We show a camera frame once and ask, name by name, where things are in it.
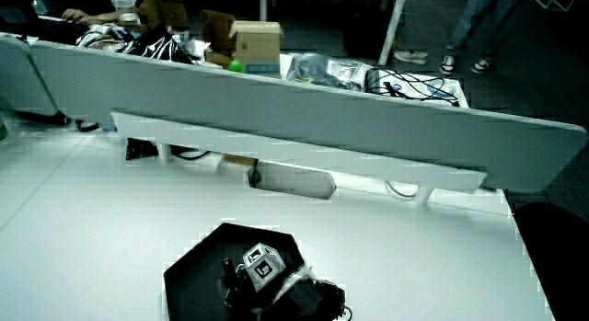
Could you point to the person's right hand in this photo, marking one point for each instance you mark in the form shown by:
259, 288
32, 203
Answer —
263, 267

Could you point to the black hexagonal plate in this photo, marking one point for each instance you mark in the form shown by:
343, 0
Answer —
198, 279

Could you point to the long gray divider panel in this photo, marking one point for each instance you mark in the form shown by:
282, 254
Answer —
285, 114

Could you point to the black power adapter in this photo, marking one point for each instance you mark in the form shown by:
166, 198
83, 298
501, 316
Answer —
140, 148

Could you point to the green round object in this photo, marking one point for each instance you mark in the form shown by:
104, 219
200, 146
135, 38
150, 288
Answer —
235, 66

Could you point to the clear plastic bag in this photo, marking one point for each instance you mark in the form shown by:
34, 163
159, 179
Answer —
322, 70

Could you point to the closed cardboard box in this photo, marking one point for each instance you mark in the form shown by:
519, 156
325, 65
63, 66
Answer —
257, 47

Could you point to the open brown cardboard box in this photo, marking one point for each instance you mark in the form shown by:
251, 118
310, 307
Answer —
216, 29

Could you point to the black white striped bag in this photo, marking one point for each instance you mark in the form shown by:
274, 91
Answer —
156, 45

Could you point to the white tray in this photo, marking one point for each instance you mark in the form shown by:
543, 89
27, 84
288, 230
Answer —
453, 88

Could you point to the white pole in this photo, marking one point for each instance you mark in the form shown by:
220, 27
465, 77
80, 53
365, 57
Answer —
392, 29

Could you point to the clear plastic bottle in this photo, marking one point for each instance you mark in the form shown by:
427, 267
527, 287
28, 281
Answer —
124, 6

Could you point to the short gray divider panel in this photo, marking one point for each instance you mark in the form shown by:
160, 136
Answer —
20, 77

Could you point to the black keyboard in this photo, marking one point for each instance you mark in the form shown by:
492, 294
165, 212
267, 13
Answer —
55, 30

